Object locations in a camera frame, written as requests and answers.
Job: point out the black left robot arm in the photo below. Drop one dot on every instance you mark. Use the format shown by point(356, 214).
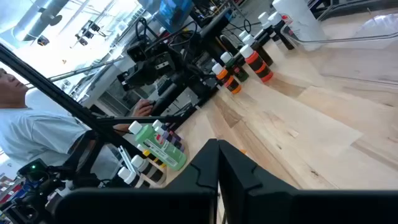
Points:
point(186, 90)

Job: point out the white small paint bottle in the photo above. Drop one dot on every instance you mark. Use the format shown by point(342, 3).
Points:
point(124, 173)

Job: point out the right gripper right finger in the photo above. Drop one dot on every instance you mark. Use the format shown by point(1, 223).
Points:
point(248, 199)

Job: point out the large green paint bottle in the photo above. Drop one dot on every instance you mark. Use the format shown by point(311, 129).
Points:
point(161, 147)

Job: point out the yellow small paint bottle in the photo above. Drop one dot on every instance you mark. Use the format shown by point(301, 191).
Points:
point(146, 152)

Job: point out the dark brown small paint bottle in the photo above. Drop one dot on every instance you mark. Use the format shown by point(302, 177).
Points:
point(284, 34)

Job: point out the silver ventilation duct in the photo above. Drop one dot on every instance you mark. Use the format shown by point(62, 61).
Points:
point(40, 15)

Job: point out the red small paint bottle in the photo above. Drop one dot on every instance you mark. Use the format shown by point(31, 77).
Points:
point(258, 65)

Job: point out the person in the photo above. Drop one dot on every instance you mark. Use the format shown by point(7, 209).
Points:
point(37, 133)

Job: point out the large white paint bottle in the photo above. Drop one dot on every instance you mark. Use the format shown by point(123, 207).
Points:
point(298, 18)

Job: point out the dark green small paint bottle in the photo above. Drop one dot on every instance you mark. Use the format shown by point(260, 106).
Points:
point(241, 73)

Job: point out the clear plastic bin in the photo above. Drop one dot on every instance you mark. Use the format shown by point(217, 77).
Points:
point(357, 59)

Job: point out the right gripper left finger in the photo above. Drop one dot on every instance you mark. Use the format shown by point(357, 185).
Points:
point(199, 186)

